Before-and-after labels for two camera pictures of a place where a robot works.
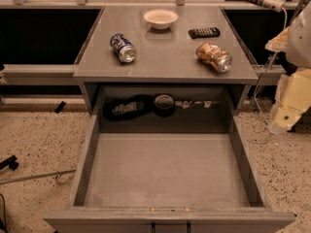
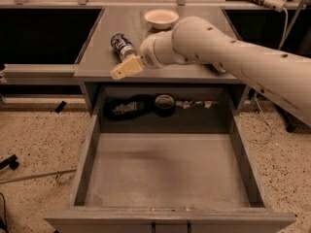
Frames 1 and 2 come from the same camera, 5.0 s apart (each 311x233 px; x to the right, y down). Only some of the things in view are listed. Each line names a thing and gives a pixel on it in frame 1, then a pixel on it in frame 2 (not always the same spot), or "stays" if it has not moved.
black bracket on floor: x=11 y=162 stays
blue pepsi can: x=124 y=49 stays
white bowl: x=160 y=18 stays
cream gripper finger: x=293 y=100 to x=131 y=65
